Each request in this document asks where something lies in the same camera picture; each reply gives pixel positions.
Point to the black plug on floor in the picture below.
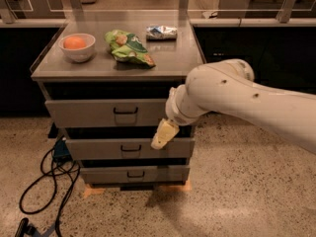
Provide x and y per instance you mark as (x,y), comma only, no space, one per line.
(25,228)

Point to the grey bottom drawer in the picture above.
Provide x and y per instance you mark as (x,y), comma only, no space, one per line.
(139,174)

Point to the grey middle drawer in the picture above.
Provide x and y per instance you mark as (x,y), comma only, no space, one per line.
(133,148)

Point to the grey drawer cabinet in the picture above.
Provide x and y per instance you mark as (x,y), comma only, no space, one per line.
(102,78)

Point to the orange fruit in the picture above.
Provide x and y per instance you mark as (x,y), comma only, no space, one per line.
(74,43)

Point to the blue power box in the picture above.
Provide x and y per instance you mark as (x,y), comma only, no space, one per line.
(60,151)

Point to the silver blue snack bag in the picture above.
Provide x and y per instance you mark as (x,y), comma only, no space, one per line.
(161,33)

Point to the grey top drawer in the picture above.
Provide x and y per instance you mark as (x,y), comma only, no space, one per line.
(106,113)

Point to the grey drawer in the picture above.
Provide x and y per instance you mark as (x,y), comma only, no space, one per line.
(106,113)
(133,148)
(139,174)

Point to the white ceramic bowl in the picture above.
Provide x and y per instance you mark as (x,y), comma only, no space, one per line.
(79,55)

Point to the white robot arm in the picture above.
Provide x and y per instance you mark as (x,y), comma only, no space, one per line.
(228,87)

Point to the green chip bag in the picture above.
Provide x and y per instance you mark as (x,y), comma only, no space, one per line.
(127,47)

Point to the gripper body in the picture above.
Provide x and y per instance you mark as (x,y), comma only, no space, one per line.
(175,113)

